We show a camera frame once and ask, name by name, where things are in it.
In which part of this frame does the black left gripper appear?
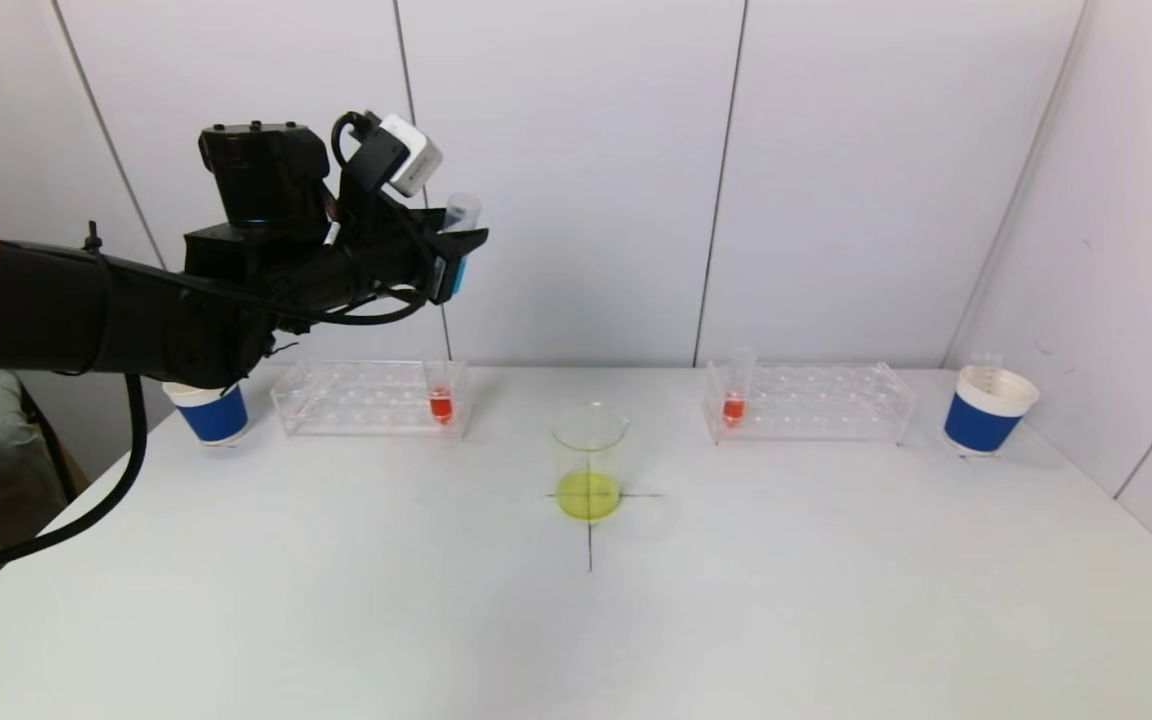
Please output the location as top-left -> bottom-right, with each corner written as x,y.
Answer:
342,193 -> 490,315

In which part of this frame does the blue pigment test tube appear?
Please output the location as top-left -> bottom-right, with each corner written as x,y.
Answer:
441,193 -> 483,301

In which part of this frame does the red pigment test tube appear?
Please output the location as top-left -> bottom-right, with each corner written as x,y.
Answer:
424,360 -> 457,427
721,348 -> 759,429

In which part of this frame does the clear acrylic test tube rack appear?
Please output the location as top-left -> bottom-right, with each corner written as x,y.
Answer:
703,362 -> 917,447
272,360 -> 473,441

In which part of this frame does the clear glass beaker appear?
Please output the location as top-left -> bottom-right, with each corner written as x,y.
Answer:
550,402 -> 632,523

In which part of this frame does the blue sleeved paper cup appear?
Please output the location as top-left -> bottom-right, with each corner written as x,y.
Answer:
943,365 -> 1040,459
164,382 -> 249,447

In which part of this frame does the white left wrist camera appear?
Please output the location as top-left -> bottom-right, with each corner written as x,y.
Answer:
374,113 -> 444,198

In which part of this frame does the black left wrist camera cable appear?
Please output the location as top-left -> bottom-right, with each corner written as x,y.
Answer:
276,110 -> 434,327

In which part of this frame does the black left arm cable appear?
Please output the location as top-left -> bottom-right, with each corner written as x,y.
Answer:
0,375 -> 149,586

